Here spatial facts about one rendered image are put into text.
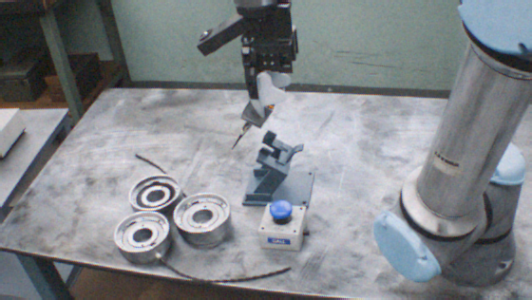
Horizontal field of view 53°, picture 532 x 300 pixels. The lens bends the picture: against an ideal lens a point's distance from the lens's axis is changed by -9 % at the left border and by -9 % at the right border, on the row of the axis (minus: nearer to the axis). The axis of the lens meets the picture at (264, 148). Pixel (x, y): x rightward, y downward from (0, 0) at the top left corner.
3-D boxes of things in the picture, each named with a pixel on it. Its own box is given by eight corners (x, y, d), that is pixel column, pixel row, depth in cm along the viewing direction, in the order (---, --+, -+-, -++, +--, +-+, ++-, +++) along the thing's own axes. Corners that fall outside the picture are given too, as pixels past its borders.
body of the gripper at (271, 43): (293, 78, 93) (285, 9, 86) (240, 78, 95) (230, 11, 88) (299, 55, 99) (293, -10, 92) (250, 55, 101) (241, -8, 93)
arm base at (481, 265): (511, 224, 98) (521, 184, 92) (516, 289, 86) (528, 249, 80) (432, 220, 102) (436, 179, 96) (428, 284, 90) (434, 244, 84)
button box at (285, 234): (260, 249, 102) (257, 230, 99) (270, 220, 107) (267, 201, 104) (306, 253, 100) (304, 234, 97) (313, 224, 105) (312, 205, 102)
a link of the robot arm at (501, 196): (529, 212, 86) (544, 146, 78) (481, 256, 81) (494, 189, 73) (474, 178, 95) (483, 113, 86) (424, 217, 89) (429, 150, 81)
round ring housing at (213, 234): (241, 234, 105) (238, 218, 103) (188, 255, 102) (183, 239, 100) (221, 200, 113) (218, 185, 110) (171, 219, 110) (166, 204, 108)
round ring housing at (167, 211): (135, 193, 118) (129, 178, 115) (183, 185, 118) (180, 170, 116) (132, 229, 109) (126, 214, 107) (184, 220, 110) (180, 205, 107)
